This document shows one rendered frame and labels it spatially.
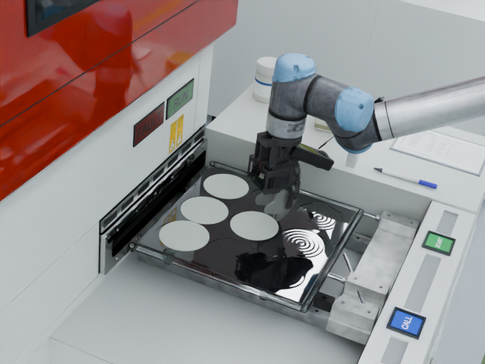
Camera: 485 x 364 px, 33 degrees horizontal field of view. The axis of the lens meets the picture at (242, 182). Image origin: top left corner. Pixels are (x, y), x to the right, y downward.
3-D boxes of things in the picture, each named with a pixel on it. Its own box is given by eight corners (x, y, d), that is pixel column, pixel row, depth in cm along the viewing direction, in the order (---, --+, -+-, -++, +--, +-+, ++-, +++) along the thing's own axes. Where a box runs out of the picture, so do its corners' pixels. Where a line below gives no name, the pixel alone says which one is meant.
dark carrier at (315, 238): (136, 245, 159) (136, 242, 159) (212, 166, 187) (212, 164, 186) (300, 305, 150) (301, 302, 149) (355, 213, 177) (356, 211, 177)
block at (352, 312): (329, 316, 150) (332, 304, 148) (335, 305, 153) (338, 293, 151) (371, 331, 148) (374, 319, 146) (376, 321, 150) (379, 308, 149)
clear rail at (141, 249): (126, 249, 159) (127, 243, 158) (130, 245, 160) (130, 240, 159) (305, 315, 148) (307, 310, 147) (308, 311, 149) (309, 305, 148)
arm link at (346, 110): (382, 110, 154) (330, 92, 159) (372, 87, 144) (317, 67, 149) (364, 147, 153) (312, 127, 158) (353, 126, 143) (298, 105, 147)
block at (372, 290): (343, 292, 156) (345, 279, 155) (348, 282, 159) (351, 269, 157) (382, 306, 154) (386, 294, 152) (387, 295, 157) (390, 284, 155)
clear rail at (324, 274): (298, 313, 148) (299, 307, 148) (358, 211, 178) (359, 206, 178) (305, 315, 148) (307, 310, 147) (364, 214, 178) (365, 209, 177)
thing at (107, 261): (97, 273, 158) (97, 233, 153) (198, 171, 193) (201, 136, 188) (105, 276, 158) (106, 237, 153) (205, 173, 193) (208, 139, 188)
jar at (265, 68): (247, 99, 201) (252, 63, 196) (258, 88, 207) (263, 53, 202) (274, 107, 199) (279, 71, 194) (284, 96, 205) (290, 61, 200)
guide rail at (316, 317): (137, 260, 167) (138, 248, 166) (142, 255, 169) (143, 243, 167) (372, 347, 153) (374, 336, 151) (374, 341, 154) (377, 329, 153)
